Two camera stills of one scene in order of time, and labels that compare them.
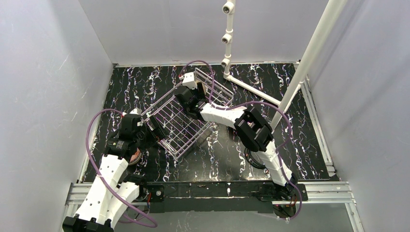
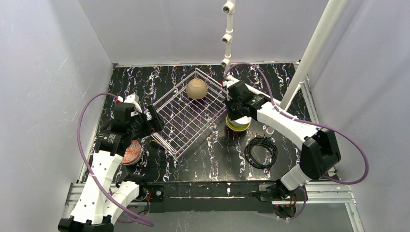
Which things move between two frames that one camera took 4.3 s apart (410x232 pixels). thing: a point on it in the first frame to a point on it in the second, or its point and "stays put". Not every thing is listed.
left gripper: x=155 y=127 to x=153 y=116
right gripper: x=184 y=94 to x=237 y=113
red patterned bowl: x=135 y=157 stays put
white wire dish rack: x=182 y=130 stays put
